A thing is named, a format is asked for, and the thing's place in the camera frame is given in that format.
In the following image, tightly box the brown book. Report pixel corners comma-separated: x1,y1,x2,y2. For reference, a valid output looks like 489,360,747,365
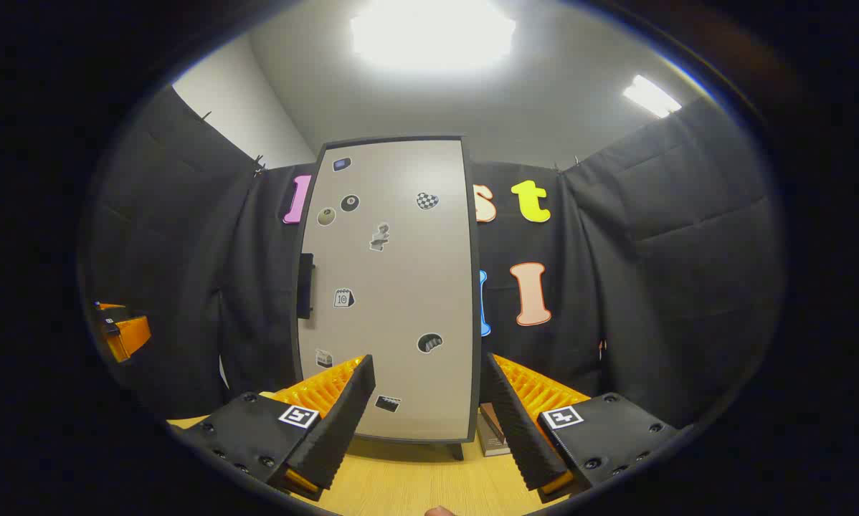
480,402,507,446

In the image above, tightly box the grey book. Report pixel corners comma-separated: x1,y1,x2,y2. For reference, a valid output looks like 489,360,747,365
475,414,513,457

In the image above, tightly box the black door handle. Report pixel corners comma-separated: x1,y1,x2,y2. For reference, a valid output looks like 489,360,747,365
297,252,315,320

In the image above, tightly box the small ceiling light panel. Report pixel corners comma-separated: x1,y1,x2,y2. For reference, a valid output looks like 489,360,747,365
622,74,683,119

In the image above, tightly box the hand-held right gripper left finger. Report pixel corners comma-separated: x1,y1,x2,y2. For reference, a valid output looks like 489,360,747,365
174,353,377,502

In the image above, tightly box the grey cabinet door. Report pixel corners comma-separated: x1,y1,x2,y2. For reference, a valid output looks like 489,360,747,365
291,135,482,445

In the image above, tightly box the black backdrop cloth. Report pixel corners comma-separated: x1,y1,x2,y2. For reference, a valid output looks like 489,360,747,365
78,85,785,431

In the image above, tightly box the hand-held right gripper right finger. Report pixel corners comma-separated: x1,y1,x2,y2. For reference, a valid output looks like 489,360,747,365
480,353,681,504

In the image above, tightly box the large ceiling light panel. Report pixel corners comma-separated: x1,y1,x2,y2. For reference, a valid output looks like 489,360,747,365
349,0,518,72

